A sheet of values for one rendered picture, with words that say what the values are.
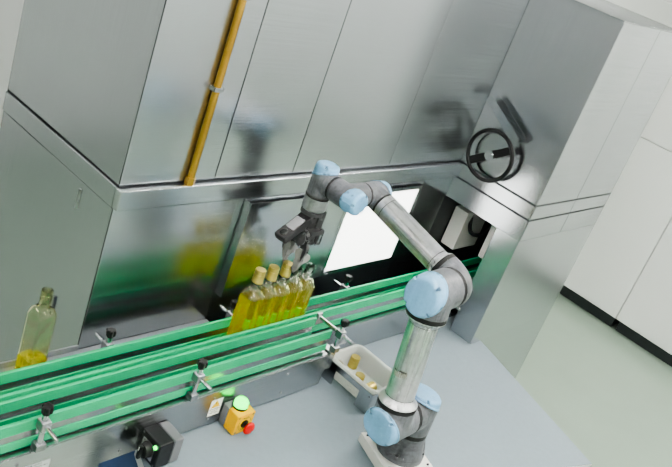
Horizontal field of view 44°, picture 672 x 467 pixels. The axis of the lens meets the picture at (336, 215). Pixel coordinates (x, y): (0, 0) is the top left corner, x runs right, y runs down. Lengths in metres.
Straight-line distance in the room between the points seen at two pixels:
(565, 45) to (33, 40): 1.82
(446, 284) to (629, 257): 3.93
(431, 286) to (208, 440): 0.78
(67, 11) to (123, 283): 0.75
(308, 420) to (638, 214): 3.80
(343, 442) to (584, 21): 1.68
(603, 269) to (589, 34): 3.25
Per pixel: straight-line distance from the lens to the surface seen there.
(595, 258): 6.18
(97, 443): 2.25
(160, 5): 2.05
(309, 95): 2.50
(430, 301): 2.21
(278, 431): 2.59
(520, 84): 3.25
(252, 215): 2.54
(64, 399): 2.22
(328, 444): 2.62
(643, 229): 6.03
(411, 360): 2.32
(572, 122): 3.16
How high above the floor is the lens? 2.33
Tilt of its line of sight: 23 degrees down
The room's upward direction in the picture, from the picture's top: 21 degrees clockwise
